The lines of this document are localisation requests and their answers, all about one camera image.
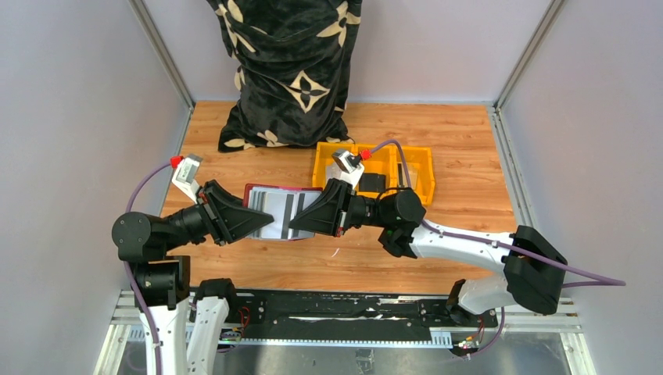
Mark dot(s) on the beige credit card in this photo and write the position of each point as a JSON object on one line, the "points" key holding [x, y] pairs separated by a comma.
{"points": [[407, 175]]}

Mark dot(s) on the red leather card holder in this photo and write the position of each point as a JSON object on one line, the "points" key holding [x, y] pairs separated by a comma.
{"points": [[283, 203]]}

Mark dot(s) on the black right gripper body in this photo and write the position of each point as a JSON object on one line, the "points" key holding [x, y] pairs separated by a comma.
{"points": [[353, 210]]}

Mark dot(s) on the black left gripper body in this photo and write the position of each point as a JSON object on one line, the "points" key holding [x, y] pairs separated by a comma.
{"points": [[209, 215]]}

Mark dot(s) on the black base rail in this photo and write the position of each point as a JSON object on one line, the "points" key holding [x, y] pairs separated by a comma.
{"points": [[280, 317]]}

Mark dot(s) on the black credit card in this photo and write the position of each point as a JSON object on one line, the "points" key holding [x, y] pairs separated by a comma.
{"points": [[372, 183]]}

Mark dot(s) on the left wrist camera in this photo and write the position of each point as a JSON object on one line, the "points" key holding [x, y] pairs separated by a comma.
{"points": [[184, 175]]}

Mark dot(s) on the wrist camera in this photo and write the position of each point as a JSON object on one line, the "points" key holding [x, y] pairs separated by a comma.
{"points": [[184, 175], [350, 166]]}

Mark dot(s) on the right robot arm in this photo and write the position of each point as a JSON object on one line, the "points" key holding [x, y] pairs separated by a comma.
{"points": [[527, 270]]}

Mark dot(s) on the black floral blanket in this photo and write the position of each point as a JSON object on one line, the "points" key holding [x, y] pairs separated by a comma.
{"points": [[293, 73]]}

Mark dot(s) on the yellow three-compartment bin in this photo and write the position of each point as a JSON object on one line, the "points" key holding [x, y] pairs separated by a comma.
{"points": [[383, 161]]}

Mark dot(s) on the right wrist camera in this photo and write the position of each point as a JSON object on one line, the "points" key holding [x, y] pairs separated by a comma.
{"points": [[350, 166]]}

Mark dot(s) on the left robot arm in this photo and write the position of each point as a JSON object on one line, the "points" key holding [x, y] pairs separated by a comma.
{"points": [[183, 328]]}

